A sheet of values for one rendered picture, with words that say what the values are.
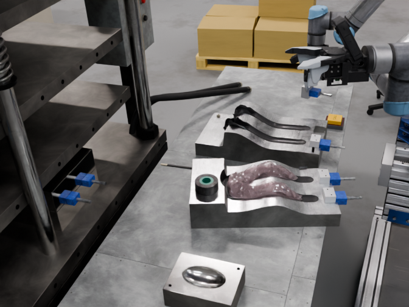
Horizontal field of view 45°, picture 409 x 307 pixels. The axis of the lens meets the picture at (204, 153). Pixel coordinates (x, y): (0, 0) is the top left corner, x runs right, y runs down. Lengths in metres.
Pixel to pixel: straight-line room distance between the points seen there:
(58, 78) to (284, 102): 1.18
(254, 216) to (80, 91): 0.92
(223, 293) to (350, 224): 1.66
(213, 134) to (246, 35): 2.55
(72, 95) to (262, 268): 1.06
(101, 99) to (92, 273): 0.74
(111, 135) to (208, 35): 2.48
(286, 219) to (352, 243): 1.21
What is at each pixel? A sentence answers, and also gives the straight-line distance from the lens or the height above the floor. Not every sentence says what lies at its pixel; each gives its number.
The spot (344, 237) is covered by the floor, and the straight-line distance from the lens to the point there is 2.88.
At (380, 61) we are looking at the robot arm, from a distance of 1.29.
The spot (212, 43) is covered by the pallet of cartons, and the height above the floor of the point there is 0.26.
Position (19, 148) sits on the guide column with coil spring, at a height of 1.21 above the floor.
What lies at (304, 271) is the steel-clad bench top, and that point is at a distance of 1.57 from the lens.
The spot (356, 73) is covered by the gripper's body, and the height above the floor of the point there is 1.41.
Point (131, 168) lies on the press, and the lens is 2.04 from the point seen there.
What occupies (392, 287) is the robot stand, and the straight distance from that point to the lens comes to 2.40.
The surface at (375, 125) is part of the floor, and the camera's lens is 3.92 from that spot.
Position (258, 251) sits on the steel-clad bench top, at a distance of 1.62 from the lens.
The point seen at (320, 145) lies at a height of 0.90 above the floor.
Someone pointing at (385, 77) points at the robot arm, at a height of 1.36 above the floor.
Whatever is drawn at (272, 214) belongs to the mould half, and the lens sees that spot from 1.67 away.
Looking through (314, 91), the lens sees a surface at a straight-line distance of 2.24.
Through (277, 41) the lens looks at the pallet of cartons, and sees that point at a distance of 4.52.
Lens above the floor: 1.95
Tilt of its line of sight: 34 degrees down
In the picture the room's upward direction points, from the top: 3 degrees counter-clockwise
